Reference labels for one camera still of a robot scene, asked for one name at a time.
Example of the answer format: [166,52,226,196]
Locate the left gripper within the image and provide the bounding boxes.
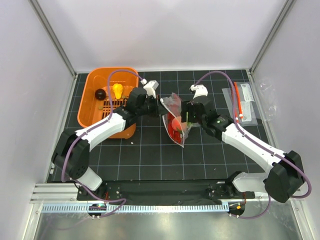
[136,94,168,118]

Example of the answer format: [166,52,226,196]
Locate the peach toy fruit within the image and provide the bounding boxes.
[171,118,182,131]

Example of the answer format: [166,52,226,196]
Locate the clear dotted zip bag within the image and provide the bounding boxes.
[160,93,197,148]

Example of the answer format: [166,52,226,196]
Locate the red toy lobster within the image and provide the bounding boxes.
[164,99,185,146]

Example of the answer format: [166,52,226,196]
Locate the orange plastic basket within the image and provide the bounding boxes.
[77,67,139,128]

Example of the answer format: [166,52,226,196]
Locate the green toy grapes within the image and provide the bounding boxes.
[176,116,194,133]

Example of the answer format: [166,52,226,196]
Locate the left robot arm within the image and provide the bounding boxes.
[51,87,167,200]

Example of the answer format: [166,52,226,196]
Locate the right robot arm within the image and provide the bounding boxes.
[181,95,306,203]

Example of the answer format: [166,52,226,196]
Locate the spare zip bags orange zippers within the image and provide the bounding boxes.
[222,82,258,127]

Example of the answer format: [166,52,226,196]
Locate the yellow toy pear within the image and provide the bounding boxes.
[112,83,124,100]

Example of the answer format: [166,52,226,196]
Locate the dark plum toy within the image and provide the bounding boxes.
[94,88,107,101]

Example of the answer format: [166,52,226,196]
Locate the black grid mat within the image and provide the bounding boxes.
[45,69,287,182]

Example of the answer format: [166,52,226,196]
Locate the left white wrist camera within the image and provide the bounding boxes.
[143,80,159,98]

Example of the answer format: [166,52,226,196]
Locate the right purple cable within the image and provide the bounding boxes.
[192,70,313,219]

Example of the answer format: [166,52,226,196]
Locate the purple cable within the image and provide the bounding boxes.
[60,69,148,220]
[192,70,313,219]

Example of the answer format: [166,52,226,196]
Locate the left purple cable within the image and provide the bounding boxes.
[60,69,148,220]

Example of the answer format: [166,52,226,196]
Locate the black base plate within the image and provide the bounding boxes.
[93,179,255,206]

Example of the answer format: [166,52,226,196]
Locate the slotted cable duct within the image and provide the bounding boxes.
[41,202,229,214]

